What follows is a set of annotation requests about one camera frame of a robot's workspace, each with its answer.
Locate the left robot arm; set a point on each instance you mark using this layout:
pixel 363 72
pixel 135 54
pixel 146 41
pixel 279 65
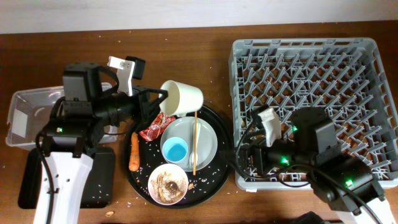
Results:
pixel 67 144

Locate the light blue cup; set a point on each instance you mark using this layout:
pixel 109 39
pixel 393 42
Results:
pixel 175 150

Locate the white bowl with leftovers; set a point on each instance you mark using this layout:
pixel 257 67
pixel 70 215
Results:
pixel 167 184

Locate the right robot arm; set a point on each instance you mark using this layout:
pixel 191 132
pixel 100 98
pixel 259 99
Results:
pixel 344 182

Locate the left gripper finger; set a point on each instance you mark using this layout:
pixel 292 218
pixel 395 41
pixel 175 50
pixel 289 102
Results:
pixel 162 94
pixel 153 109

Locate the black rectangular tray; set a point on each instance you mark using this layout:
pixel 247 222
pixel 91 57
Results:
pixel 98 191

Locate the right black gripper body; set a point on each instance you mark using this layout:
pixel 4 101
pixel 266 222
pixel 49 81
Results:
pixel 270 157

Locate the wooden chopstick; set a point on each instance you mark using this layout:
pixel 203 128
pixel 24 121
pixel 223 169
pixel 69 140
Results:
pixel 195 145

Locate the white plastic fork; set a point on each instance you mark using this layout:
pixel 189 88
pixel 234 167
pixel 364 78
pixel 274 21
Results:
pixel 191 155

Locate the grey round plate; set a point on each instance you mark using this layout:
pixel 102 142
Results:
pixel 206 145

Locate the clear plastic bin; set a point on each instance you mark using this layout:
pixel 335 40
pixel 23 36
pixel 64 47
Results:
pixel 29 112

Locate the orange carrot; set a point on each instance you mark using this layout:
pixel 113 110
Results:
pixel 134 160

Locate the nut shell on table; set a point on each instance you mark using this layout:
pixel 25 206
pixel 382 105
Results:
pixel 109 214

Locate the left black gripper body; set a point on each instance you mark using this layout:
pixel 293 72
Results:
pixel 140 112

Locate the red snack wrapper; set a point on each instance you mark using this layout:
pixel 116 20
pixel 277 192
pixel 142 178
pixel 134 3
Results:
pixel 157 127

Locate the round black serving tray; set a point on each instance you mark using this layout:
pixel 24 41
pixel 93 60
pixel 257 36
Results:
pixel 208 180

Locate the white paper cup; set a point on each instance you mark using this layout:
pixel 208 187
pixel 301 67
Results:
pixel 181 100

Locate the grey plastic dishwasher rack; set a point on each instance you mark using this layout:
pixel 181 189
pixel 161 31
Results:
pixel 345 77

